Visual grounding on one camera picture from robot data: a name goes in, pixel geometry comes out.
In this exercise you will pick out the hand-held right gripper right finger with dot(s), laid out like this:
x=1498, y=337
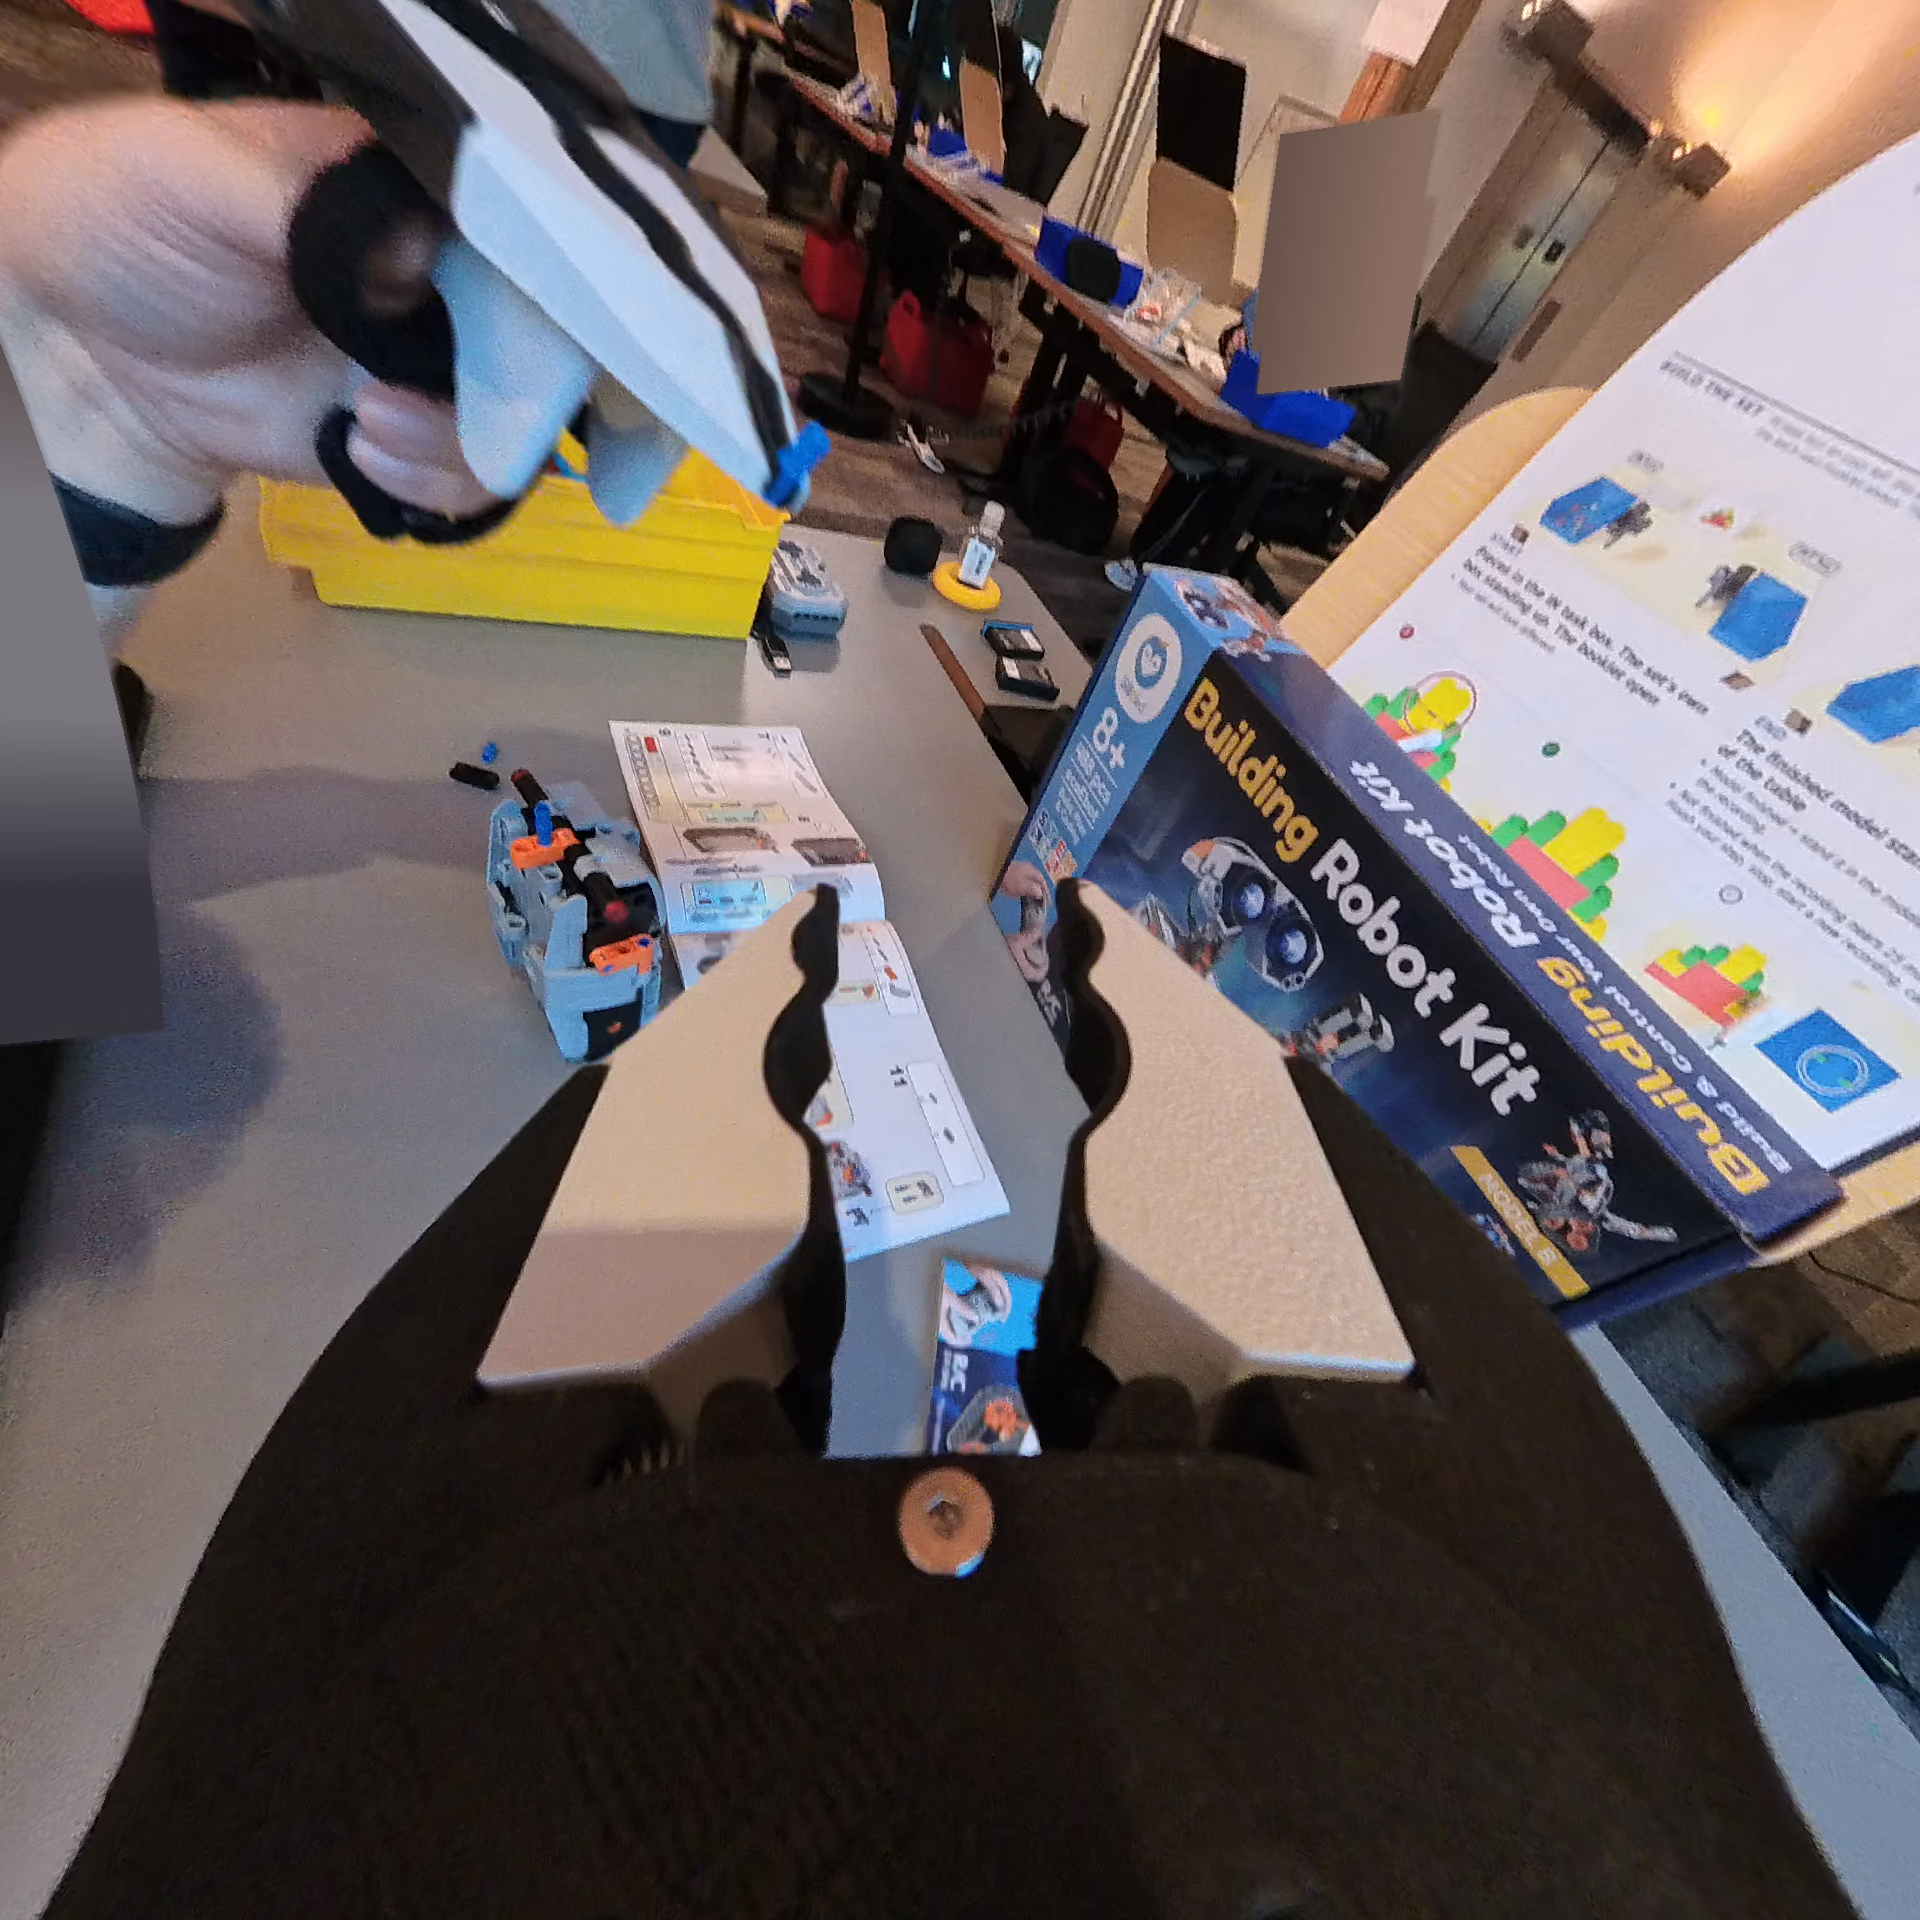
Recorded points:
x=1230, y=1200

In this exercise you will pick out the small printed leaflet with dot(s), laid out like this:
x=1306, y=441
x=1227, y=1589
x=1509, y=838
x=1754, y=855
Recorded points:
x=982, y=1351

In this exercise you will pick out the grey toy robot model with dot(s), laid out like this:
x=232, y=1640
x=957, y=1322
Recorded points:
x=562, y=944

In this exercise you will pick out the long background table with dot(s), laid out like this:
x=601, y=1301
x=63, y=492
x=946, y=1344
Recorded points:
x=1141, y=361

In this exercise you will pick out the grey desk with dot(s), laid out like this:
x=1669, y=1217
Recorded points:
x=345, y=1275

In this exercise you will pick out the black box with blue edge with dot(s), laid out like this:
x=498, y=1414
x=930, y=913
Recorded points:
x=1028, y=679
x=1015, y=638

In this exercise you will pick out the metal elevator door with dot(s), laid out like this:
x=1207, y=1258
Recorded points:
x=1552, y=225

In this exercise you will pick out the red bag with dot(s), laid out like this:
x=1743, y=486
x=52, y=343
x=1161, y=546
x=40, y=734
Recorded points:
x=1099, y=435
x=930, y=361
x=837, y=279

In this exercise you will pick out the black wristband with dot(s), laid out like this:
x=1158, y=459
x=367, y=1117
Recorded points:
x=134, y=540

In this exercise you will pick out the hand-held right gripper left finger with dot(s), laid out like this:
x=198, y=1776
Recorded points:
x=661, y=1200

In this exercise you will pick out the white instruction poster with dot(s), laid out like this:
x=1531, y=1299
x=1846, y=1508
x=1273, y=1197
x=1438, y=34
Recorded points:
x=1724, y=524

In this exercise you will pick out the blue robot kit box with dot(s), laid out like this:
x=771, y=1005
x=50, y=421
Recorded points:
x=1350, y=930

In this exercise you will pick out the blue grey battery box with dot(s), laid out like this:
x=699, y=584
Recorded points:
x=803, y=600

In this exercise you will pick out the black bag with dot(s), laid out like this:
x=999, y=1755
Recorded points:
x=1072, y=503

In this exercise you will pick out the black floor stand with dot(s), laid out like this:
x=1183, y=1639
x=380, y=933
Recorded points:
x=849, y=405

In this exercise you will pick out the yellow plastic bin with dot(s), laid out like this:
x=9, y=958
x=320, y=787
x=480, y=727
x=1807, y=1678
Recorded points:
x=524, y=579

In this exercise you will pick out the black round ball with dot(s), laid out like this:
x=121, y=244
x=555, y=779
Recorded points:
x=909, y=546

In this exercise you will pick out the instruction booklet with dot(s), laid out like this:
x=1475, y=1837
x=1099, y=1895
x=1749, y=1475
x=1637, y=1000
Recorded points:
x=720, y=811

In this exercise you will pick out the person's left hand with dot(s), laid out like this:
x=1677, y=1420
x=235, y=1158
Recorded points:
x=150, y=271

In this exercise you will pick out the blue bin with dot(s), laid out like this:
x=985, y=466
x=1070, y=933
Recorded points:
x=1290, y=413
x=1064, y=249

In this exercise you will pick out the black USB plug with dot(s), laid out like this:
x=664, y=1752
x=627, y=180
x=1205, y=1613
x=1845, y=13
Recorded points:
x=772, y=651

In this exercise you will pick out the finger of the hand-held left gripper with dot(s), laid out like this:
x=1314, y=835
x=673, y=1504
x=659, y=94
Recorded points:
x=682, y=225
x=585, y=254

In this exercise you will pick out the light wooden board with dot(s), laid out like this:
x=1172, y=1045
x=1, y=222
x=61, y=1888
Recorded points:
x=1424, y=510

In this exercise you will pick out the brown wooden strip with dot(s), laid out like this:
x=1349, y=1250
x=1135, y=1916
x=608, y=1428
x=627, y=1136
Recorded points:
x=952, y=675

